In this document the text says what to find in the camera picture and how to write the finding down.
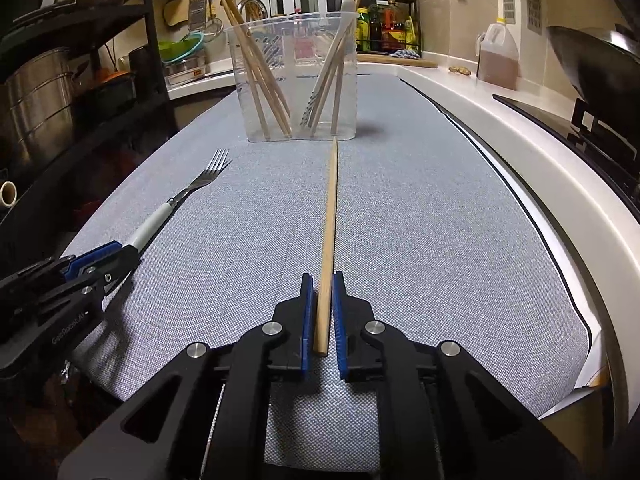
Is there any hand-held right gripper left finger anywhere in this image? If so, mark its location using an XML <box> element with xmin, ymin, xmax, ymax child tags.
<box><xmin>57</xmin><ymin>272</ymin><xmax>316</xmax><ymax>480</ymax></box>

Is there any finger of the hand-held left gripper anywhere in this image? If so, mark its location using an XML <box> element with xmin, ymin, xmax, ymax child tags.
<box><xmin>63</xmin><ymin>241</ymin><xmax>141</xmax><ymax>294</ymax></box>

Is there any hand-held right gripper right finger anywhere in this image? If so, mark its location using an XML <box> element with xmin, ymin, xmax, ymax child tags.
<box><xmin>332</xmin><ymin>271</ymin><xmax>584</xmax><ymax>480</ymax></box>

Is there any white-handled metal fork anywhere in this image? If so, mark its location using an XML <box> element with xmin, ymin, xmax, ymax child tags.
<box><xmin>119</xmin><ymin>148</ymin><xmax>234</xmax><ymax>262</ymax></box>

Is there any clear plastic utensil container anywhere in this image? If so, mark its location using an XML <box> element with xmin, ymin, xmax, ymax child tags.
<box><xmin>225</xmin><ymin>9</ymin><xmax>360</xmax><ymax>142</ymax></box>

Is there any white striped-handle ceramic spoon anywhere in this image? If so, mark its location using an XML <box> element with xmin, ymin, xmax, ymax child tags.
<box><xmin>300</xmin><ymin>0</ymin><xmax>359</xmax><ymax>129</ymax></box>

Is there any grey fabric mat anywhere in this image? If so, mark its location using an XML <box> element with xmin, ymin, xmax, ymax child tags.
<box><xmin>60</xmin><ymin>72</ymin><xmax>602</xmax><ymax>467</ymax></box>

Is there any stainless steel pot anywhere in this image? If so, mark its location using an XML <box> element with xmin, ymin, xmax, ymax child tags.
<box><xmin>0</xmin><ymin>47</ymin><xmax>77</xmax><ymax>172</ymax></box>

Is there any black storage shelf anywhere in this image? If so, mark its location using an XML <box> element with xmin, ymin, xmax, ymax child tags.
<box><xmin>0</xmin><ymin>0</ymin><xmax>177</xmax><ymax>242</ymax></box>

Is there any steel tray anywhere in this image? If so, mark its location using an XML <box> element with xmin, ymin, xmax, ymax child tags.
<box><xmin>164</xmin><ymin>54</ymin><xmax>207</xmax><ymax>86</ymax></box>

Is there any green plastic colander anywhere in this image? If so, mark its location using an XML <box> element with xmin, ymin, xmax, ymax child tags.
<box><xmin>158</xmin><ymin>31</ymin><xmax>206</xmax><ymax>64</ymax></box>

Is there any wooden cutting board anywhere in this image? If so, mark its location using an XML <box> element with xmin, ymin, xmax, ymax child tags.
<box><xmin>357</xmin><ymin>54</ymin><xmax>439</xmax><ymax>69</ymax></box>

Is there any hanging metal grater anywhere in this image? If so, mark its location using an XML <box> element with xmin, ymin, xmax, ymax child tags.
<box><xmin>188</xmin><ymin>0</ymin><xmax>209</xmax><ymax>31</ymax></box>

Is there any black spice rack with bottles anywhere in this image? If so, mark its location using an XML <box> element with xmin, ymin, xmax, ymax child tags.
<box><xmin>333</xmin><ymin>0</ymin><xmax>421</xmax><ymax>56</ymax></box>

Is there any chrome kitchen faucet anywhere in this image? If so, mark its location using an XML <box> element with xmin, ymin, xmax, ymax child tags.
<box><xmin>237</xmin><ymin>0</ymin><xmax>269</xmax><ymax>22</ymax></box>

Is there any plastic cooking oil jug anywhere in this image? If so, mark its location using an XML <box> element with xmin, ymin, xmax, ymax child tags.
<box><xmin>474</xmin><ymin>17</ymin><xmax>521</xmax><ymax>91</ymax></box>

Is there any black gas stove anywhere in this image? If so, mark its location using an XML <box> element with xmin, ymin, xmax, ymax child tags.
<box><xmin>492</xmin><ymin>92</ymin><xmax>640</xmax><ymax>187</ymax></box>

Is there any black wok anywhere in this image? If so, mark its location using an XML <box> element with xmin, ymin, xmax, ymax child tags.
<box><xmin>544</xmin><ymin>24</ymin><xmax>640</xmax><ymax>127</ymax></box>

